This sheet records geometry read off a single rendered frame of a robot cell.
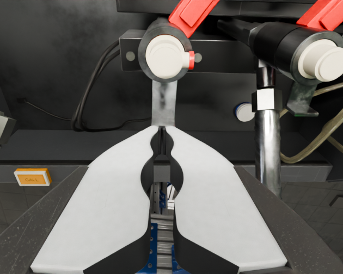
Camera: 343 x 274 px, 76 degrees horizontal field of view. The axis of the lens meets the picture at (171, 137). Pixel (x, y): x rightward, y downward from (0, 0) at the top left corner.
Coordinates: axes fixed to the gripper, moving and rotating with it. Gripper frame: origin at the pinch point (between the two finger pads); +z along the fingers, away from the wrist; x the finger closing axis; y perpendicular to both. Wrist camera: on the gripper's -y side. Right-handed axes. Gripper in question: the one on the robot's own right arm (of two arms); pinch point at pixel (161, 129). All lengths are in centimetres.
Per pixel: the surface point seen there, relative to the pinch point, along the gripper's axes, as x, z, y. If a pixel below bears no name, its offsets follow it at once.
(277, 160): 8.5, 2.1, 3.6
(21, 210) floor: -113, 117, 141
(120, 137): -8.5, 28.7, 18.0
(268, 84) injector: 8.0, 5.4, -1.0
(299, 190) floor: 112, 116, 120
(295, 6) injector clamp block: 14.2, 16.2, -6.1
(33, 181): -21.7, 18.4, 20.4
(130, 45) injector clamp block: -3.5, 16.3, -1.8
